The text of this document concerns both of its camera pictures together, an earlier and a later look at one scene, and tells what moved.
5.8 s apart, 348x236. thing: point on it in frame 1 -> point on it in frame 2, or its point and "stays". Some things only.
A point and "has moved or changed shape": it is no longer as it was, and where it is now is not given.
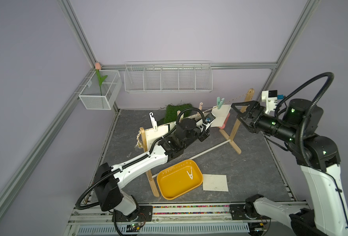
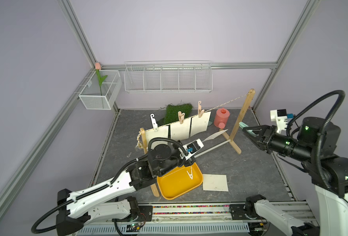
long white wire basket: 166,76 stays
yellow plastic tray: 179,179 stays
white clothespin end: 190,174 stays
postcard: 220,114 -> 216,135
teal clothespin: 219,103 has moved or changed shape
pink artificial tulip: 98,67 stays
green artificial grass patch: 171,113 stays
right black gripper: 254,127 -> 263,141
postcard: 215,182 stays
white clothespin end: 154,123 stays
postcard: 151,135 stays
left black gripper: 204,136 -> 188,162
